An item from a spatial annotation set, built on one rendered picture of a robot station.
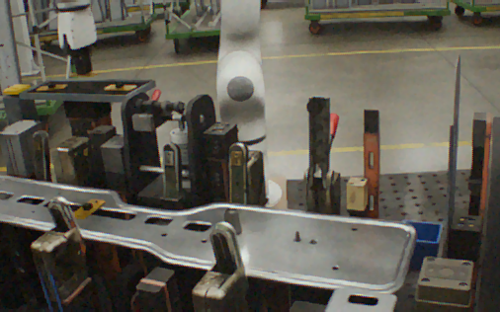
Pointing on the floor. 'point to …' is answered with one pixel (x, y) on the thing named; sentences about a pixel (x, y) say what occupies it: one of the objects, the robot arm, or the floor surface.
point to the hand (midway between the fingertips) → (83, 65)
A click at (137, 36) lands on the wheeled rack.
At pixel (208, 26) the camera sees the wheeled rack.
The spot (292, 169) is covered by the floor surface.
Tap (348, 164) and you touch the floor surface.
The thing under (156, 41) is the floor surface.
